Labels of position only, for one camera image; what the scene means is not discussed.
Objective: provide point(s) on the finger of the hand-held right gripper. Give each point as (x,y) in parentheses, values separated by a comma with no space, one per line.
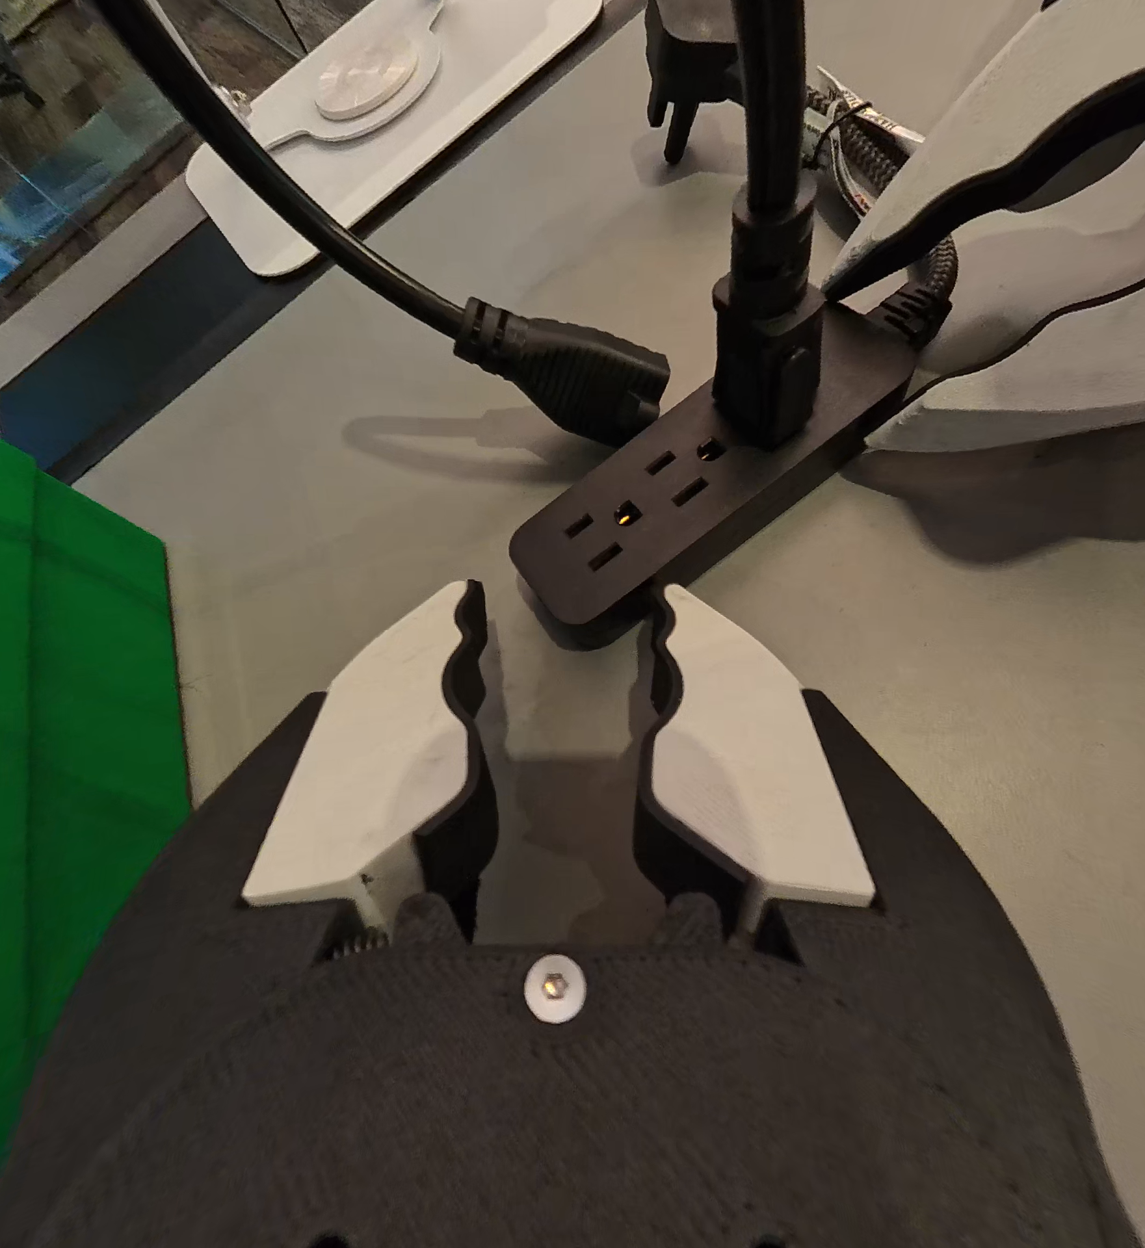
(1070,58)
(1070,381)

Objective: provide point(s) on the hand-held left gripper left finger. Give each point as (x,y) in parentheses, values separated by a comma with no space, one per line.
(368,770)

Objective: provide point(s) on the green plastic bin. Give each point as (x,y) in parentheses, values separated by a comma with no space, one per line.
(56,732)

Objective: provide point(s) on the black power strip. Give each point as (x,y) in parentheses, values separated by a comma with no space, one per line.
(660,537)

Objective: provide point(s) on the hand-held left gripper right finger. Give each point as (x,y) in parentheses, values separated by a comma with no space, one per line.
(748,770)

